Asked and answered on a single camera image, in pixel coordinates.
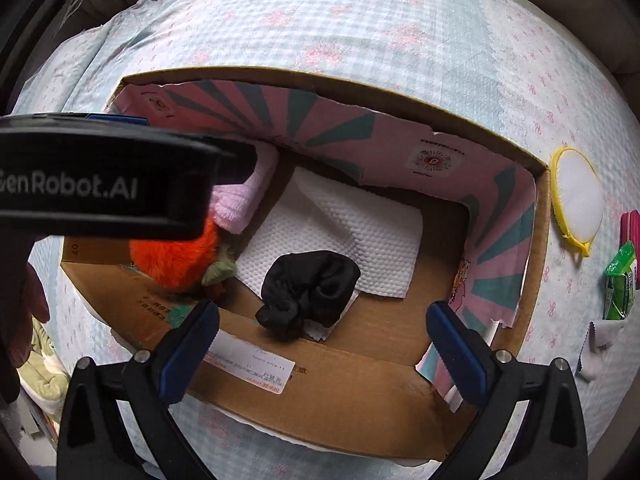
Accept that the grey white cloth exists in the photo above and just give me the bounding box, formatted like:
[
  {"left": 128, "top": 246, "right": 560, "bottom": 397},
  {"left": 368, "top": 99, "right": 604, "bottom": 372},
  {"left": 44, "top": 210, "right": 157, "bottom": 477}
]
[{"left": 576, "top": 320, "right": 627, "bottom": 382}]

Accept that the orange fluffy pompom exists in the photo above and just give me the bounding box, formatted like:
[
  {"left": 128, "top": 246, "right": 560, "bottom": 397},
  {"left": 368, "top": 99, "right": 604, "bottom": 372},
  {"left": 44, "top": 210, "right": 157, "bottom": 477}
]
[{"left": 129, "top": 214, "right": 236, "bottom": 292}]

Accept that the pink sock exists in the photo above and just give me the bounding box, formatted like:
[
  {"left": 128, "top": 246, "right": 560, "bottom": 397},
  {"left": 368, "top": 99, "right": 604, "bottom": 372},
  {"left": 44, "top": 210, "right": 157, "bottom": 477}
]
[{"left": 209, "top": 142, "right": 279, "bottom": 235}]

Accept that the magenta zip pouch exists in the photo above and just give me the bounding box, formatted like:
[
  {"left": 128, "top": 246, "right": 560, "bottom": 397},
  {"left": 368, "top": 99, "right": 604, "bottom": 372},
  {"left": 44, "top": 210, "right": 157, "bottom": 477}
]
[{"left": 620, "top": 210, "right": 640, "bottom": 288}]

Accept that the white paper towel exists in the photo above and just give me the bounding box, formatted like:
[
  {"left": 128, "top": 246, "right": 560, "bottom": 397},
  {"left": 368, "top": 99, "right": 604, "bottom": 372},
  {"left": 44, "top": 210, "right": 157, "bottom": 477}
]
[{"left": 234, "top": 166, "right": 424, "bottom": 343}]

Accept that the yellow rimmed white round pad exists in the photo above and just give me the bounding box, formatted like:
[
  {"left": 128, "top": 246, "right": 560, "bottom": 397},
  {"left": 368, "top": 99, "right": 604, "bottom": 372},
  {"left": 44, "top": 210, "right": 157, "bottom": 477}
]
[{"left": 550, "top": 146, "right": 604, "bottom": 258}]

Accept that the black scrunchie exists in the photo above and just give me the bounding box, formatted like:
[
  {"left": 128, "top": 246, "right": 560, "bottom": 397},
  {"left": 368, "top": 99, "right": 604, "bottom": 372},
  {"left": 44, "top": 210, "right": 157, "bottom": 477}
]
[{"left": 255, "top": 250, "right": 360, "bottom": 341}]

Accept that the person's left hand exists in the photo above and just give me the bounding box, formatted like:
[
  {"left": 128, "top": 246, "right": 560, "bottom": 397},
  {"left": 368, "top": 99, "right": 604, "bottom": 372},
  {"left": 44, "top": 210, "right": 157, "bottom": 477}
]
[{"left": 1, "top": 230, "right": 50, "bottom": 406}]

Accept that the green yellow blanket pile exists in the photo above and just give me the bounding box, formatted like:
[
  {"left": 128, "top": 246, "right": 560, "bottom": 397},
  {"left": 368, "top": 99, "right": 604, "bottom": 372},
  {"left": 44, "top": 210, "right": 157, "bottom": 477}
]
[{"left": 18, "top": 318, "right": 70, "bottom": 422}]

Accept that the open cardboard box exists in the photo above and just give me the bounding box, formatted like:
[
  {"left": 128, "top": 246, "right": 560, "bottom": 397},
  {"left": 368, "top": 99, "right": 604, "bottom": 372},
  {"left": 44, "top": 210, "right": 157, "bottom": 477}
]
[{"left": 62, "top": 68, "right": 549, "bottom": 463}]

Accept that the checkered floral bedsheet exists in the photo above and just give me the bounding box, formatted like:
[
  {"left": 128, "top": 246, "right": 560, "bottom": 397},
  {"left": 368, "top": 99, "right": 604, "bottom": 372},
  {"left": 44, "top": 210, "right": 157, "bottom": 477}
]
[{"left": 15, "top": 0, "right": 639, "bottom": 363}]

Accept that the right brown curtain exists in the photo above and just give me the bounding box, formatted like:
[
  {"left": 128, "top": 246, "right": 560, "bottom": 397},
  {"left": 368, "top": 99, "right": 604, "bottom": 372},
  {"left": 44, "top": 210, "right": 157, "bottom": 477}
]
[{"left": 529, "top": 0, "right": 639, "bottom": 100}]

